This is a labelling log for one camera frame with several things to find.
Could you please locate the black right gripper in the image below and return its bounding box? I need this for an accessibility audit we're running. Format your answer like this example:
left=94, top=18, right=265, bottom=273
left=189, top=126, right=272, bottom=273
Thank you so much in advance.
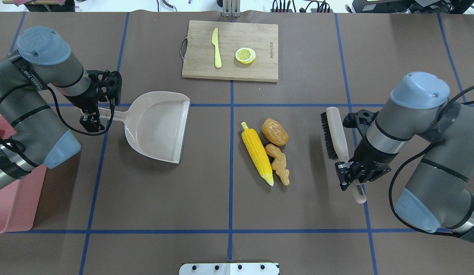
left=335, top=109, right=398, bottom=191

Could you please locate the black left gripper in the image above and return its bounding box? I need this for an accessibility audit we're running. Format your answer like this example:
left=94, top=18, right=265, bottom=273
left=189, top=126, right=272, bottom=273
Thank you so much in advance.
left=71, top=70, right=122, bottom=133

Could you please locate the beige hand brush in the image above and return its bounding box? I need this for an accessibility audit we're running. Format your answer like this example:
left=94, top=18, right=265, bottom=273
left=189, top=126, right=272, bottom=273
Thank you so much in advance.
left=321, top=107, right=367, bottom=204

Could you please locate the beige plastic dustpan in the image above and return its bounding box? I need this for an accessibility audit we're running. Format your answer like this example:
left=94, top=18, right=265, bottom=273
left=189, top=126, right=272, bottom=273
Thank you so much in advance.
left=99, top=91, right=190, bottom=164

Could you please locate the brown toy potato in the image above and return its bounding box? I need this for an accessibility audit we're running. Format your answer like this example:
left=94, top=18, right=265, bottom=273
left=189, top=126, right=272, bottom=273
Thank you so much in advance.
left=261, top=118, right=289, bottom=146

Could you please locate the yellow toy corn cob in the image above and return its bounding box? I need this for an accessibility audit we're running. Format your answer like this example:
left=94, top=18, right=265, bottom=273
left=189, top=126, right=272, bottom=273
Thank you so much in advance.
left=241, top=122, right=274, bottom=186

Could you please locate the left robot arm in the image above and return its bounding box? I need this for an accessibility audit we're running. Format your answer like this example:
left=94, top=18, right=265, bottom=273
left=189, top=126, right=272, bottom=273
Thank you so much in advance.
left=0, top=26, right=122, bottom=190

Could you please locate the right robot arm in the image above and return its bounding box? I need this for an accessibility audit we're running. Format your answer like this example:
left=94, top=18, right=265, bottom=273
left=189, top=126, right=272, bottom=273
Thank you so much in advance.
left=321, top=71, right=474, bottom=243

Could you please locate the pink plastic bin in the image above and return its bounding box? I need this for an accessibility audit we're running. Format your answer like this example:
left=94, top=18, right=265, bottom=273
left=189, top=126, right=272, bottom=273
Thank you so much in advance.
left=0, top=114, right=47, bottom=234

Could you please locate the yellow plastic knife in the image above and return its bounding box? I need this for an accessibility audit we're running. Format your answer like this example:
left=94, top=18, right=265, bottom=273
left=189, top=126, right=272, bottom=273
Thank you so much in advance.
left=211, top=27, right=222, bottom=68

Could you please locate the wooden cutting board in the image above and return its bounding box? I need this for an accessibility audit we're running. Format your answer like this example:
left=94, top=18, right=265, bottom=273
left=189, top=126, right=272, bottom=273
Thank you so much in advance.
left=181, top=20, right=279, bottom=83

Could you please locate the yellow lemon slice toy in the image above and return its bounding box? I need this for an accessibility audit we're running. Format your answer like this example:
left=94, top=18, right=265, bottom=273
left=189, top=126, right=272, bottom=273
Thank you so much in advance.
left=235, top=47, right=257, bottom=64

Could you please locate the aluminium frame post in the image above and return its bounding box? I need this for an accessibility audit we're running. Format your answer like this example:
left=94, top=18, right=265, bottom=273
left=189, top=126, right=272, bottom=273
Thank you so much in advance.
left=221, top=0, right=241, bottom=18

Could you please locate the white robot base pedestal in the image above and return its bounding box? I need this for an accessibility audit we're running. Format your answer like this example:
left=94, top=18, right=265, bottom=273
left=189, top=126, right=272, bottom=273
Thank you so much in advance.
left=179, top=262, right=280, bottom=275

